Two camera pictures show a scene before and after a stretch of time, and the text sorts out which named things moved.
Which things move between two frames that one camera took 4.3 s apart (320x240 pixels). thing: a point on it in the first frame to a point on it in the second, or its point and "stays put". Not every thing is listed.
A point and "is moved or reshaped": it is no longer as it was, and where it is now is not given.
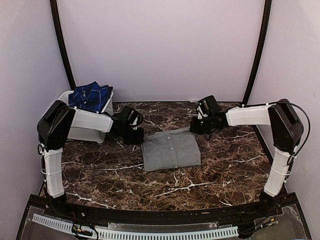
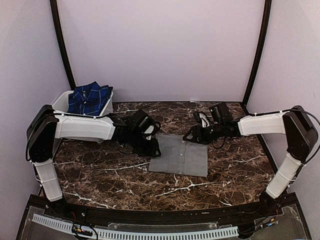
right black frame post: [267, 13] stays put
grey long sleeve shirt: [178, 148] is moved or reshaped
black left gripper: [138, 139] to [151, 151]
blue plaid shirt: [91, 97] stays put
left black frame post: [54, 10] stays put
